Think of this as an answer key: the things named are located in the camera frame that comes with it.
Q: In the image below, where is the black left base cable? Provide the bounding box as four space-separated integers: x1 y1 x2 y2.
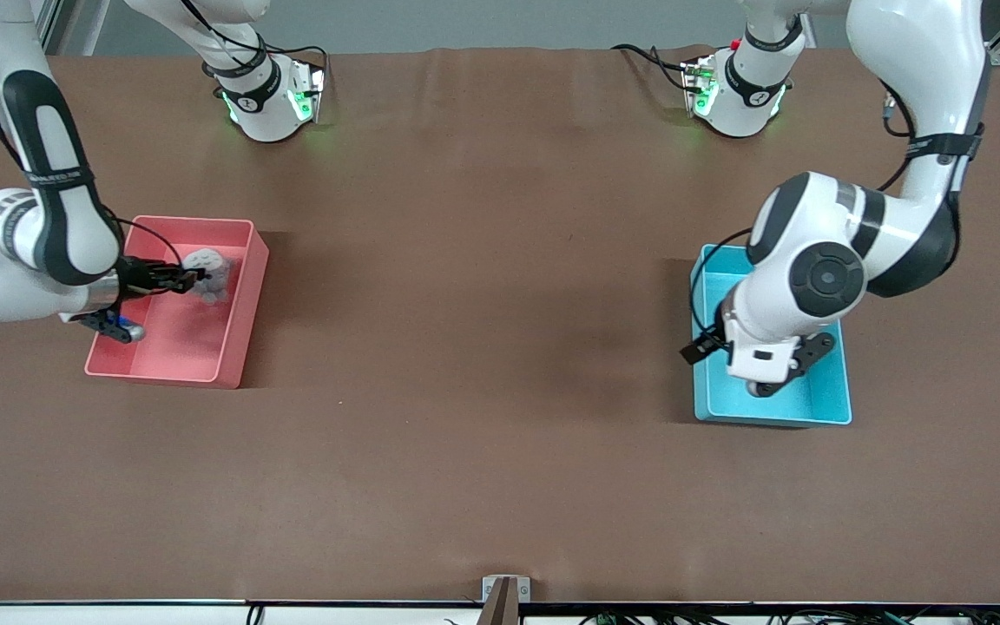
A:
611 43 692 92

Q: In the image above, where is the black base cable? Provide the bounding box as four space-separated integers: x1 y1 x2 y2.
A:
257 39 332 88
611 43 692 92

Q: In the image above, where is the pink plastic box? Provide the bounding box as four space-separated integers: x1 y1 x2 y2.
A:
83 215 271 390

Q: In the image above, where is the brown table cover sheet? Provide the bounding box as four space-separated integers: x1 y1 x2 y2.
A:
0 45 1000 604

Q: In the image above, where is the blue plastic box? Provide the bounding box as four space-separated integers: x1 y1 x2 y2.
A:
689 243 853 429

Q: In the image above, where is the black right base cable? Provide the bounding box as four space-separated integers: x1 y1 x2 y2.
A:
257 39 332 88

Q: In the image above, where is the small metal bracket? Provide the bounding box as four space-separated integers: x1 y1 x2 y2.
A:
482 576 531 602

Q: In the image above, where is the grey plush toy white belly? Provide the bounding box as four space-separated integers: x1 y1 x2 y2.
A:
183 247 234 305

